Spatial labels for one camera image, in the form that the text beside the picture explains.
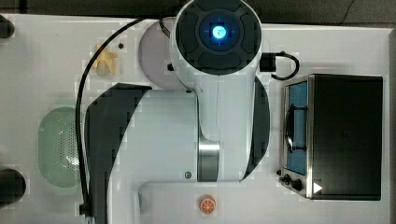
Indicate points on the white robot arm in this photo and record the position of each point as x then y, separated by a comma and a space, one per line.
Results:
214, 129

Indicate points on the orange slice toy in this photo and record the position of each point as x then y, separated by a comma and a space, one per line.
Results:
207, 204

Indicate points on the black toaster oven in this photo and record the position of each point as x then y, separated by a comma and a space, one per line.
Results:
332, 137

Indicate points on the lilac round plate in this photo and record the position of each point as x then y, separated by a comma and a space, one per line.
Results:
154, 58

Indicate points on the peeled banana toy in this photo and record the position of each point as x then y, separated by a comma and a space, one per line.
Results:
104, 64

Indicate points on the black cylinder near post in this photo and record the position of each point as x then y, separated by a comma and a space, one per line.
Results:
12, 187

